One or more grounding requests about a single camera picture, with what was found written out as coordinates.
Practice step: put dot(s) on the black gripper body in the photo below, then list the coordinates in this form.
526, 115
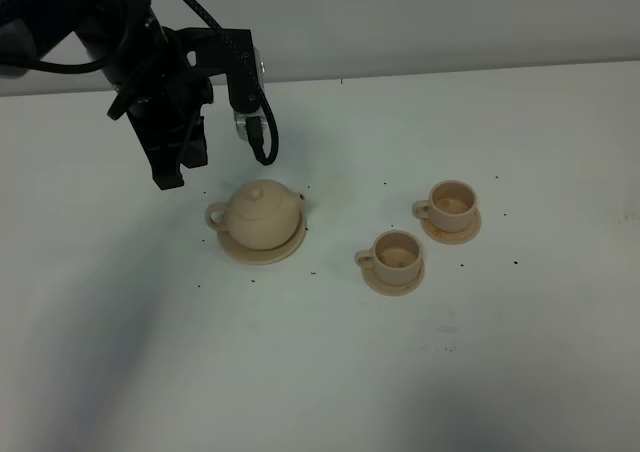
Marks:
160, 97

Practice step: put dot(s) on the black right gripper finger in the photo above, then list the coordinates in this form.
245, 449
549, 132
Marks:
194, 148

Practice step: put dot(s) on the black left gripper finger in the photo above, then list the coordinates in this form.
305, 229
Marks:
162, 146

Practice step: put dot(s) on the beige ceramic teapot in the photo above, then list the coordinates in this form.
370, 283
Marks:
260, 215

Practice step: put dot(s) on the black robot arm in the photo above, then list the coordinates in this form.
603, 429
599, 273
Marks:
75, 37

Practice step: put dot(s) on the large beige teapot saucer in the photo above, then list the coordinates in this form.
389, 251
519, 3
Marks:
249, 256

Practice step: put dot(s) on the near beige cup saucer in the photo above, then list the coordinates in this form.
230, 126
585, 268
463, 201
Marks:
383, 288

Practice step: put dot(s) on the beige cup saucer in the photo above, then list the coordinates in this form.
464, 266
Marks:
383, 288
450, 236

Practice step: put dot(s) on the near beige teacup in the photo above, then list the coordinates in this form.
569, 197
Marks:
394, 259

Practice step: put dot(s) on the beige teacup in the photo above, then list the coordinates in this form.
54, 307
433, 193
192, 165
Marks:
451, 206
394, 259

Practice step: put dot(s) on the far beige teacup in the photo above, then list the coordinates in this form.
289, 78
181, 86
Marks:
451, 206

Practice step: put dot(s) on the far beige cup saucer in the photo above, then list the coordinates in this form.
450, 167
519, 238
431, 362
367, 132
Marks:
450, 236

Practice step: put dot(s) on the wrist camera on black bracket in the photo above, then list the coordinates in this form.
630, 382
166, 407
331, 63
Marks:
242, 69

